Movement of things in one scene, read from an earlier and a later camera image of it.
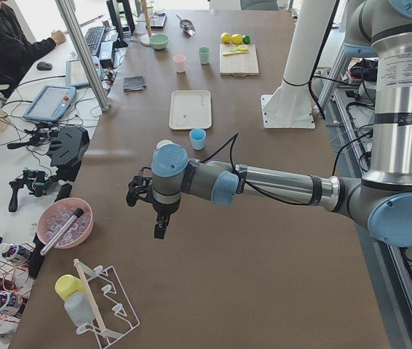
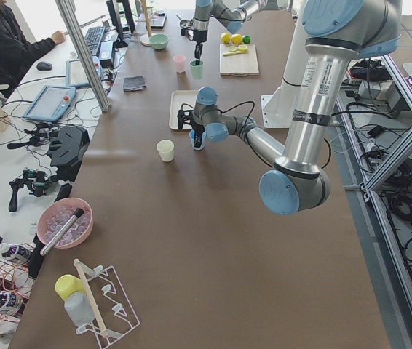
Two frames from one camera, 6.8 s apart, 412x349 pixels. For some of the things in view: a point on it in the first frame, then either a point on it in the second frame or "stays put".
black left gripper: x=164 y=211 → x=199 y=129
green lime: x=246 y=39 stays put
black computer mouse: x=44 y=66 stays put
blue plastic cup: x=198 y=137 stays put
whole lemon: x=225 y=38 stays put
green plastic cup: x=204 y=54 → x=196 y=70
